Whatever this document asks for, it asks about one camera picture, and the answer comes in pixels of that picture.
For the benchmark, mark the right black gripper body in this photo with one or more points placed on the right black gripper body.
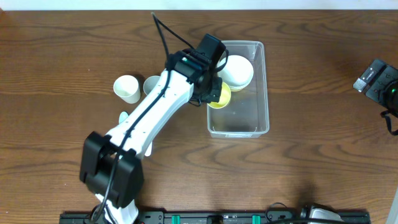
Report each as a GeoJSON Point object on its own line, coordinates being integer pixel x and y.
{"type": "Point", "coordinates": [374, 79]}

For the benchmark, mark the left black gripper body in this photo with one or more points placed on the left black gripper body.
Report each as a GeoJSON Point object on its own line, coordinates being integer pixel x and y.
{"type": "Point", "coordinates": [214, 91]}

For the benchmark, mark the yellow plastic cup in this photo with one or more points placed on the yellow plastic cup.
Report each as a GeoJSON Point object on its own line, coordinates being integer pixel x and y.
{"type": "Point", "coordinates": [224, 99]}

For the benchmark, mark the yellow plastic bowl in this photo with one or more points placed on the yellow plastic bowl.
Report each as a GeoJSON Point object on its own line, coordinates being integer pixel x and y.
{"type": "Point", "coordinates": [238, 88]}

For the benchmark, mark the white plastic bowl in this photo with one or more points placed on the white plastic bowl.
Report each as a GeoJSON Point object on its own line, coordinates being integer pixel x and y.
{"type": "Point", "coordinates": [237, 71]}

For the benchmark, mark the white plastic cup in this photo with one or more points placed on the white plastic cup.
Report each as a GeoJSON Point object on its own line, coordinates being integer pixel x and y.
{"type": "Point", "coordinates": [127, 88]}

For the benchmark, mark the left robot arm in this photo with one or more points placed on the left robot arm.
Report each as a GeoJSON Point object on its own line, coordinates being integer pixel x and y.
{"type": "Point", "coordinates": [111, 164]}

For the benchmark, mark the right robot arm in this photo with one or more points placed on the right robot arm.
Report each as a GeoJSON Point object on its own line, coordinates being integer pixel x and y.
{"type": "Point", "coordinates": [320, 214]}

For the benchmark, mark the clear plastic container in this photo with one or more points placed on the clear plastic container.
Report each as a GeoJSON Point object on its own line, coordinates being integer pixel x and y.
{"type": "Point", "coordinates": [247, 114]}

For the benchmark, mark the grey plastic cup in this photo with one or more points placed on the grey plastic cup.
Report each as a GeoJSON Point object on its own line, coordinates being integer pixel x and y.
{"type": "Point", "coordinates": [150, 83]}

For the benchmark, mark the white plastic fork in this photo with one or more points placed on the white plastic fork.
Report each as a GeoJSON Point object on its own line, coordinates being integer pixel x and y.
{"type": "Point", "coordinates": [149, 150]}

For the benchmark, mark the mint green plastic spoon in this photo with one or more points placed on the mint green plastic spoon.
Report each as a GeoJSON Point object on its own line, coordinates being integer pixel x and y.
{"type": "Point", "coordinates": [123, 116]}

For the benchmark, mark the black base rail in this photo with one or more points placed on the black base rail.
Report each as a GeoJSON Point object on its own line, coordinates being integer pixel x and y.
{"type": "Point", "coordinates": [160, 217]}

